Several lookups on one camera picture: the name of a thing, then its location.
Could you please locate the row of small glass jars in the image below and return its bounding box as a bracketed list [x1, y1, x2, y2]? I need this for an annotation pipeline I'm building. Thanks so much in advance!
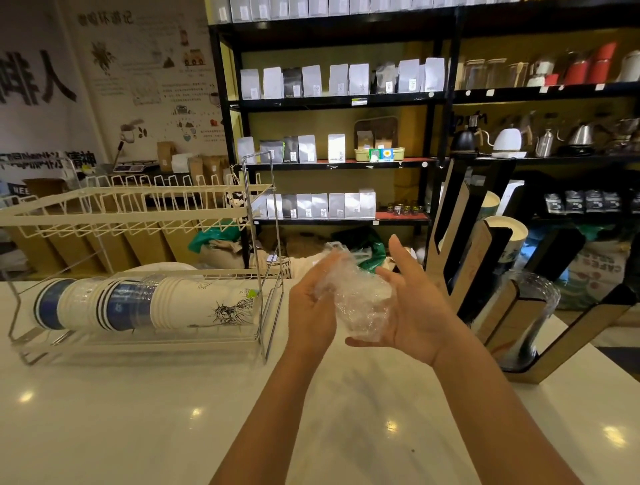
[386, 201, 426, 217]

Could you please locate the black and green bag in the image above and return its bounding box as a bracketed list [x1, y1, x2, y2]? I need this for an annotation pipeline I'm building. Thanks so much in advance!
[331, 226, 387, 274]

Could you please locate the illustrated wall poster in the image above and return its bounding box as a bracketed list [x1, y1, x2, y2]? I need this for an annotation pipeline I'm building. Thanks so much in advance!
[69, 0, 229, 162]

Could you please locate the row of silver and white bags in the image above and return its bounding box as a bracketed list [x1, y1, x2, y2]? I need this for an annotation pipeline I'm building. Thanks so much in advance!
[251, 188, 377, 221]

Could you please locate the white wire cup rack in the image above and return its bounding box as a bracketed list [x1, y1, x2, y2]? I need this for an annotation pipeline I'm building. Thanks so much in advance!
[0, 150, 287, 367]

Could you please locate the row of white and black bags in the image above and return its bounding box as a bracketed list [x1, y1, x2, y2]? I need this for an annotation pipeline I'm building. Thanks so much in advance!
[239, 57, 446, 100]

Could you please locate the black metal shelving unit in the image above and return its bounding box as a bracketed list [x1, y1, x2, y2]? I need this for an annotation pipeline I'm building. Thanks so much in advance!
[206, 0, 640, 266]

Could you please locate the white and red pot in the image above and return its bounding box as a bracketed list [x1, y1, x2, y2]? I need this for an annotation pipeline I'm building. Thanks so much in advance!
[527, 58, 560, 88]

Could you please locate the white gooseneck kettle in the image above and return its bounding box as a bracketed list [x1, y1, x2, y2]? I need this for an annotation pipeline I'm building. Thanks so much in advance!
[476, 125, 529, 160]

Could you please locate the small red canister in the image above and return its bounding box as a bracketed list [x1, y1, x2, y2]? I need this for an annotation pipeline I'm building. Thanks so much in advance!
[564, 59, 591, 86]

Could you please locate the green plastic tray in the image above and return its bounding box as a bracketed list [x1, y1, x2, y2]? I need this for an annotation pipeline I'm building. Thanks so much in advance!
[354, 146, 405, 163]

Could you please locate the wooden serving tray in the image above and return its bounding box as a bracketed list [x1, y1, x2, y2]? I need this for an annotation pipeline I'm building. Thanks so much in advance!
[353, 116, 400, 149]

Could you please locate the person's right hand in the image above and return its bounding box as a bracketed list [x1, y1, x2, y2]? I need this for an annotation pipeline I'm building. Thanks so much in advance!
[345, 234, 472, 368]

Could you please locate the burlap sack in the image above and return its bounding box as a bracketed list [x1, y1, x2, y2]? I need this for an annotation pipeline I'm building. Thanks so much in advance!
[199, 239, 252, 271]

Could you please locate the black gooseneck kettle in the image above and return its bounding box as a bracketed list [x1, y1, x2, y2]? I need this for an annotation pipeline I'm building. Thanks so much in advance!
[449, 113, 494, 160]

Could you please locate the tall stack of clear cups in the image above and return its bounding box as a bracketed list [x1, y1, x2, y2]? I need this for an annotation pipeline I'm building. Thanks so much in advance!
[492, 270, 562, 373]

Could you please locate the white enamel pot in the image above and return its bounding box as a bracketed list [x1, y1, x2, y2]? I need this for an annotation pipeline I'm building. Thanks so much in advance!
[617, 49, 640, 83]

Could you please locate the stack of cream paper cups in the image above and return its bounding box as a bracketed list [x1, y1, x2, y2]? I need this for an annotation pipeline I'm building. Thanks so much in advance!
[484, 215, 530, 264]

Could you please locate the wooden panelled counter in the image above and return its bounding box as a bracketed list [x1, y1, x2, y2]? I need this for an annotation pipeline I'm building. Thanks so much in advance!
[0, 224, 202, 276]

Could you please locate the digital scale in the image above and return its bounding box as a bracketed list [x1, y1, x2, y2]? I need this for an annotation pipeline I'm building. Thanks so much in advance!
[112, 159, 159, 175]

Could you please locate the person's left forearm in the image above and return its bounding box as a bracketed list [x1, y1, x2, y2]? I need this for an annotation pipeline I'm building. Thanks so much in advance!
[209, 345, 342, 485]

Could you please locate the tall red canister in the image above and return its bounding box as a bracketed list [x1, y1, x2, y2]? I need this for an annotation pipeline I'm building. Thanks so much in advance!
[587, 41, 619, 84]

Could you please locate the wooden cup dispenser stand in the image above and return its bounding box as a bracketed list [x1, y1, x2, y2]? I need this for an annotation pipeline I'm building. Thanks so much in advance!
[425, 159, 639, 385]

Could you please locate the clear plastic wrap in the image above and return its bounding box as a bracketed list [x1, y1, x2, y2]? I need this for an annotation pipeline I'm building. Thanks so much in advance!
[312, 241, 397, 343]

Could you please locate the stack of blue-banded paper cups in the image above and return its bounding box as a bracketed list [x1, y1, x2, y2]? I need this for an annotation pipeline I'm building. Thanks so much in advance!
[32, 278, 109, 331]

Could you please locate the green plastic bag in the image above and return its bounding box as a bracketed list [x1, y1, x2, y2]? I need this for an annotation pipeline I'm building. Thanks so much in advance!
[187, 220, 242, 254]

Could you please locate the stack of white sketch-print cups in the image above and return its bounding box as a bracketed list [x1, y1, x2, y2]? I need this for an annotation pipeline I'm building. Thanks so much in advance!
[150, 276, 262, 331]

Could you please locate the person's left hand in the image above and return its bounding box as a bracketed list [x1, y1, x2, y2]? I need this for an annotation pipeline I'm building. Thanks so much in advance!
[287, 251, 349, 358]

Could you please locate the tall brown paper bag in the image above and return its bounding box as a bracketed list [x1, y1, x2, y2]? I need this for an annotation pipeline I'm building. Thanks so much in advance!
[156, 141, 177, 174]

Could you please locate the white printed sack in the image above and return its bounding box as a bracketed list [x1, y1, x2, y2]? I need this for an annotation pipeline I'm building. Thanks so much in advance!
[554, 239, 634, 311]

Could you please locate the person's right forearm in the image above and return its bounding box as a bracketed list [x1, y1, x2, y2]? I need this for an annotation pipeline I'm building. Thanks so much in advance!
[431, 324, 585, 485]

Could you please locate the stack of white paper cups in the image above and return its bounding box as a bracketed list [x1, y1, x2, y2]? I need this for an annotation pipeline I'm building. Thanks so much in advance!
[479, 190, 502, 222]

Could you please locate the steel kettle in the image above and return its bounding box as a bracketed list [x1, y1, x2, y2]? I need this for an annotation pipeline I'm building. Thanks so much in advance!
[556, 123, 597, 157]

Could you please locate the glass coffee dripper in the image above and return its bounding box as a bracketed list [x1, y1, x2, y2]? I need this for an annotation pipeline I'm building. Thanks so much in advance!
[604, 118, 640, 155]

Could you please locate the row of white labelled bags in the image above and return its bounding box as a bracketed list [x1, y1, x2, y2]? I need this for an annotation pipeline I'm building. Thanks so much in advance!
[207, 0, 463, 24]

